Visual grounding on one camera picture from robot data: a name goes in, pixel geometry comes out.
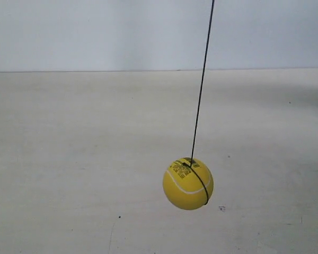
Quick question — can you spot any yellow tennis ball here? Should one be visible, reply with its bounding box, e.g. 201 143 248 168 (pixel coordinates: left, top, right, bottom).
162 157 214 211

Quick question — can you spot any thin black hanging string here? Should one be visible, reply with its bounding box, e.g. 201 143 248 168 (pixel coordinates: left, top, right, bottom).
182 0 217 206

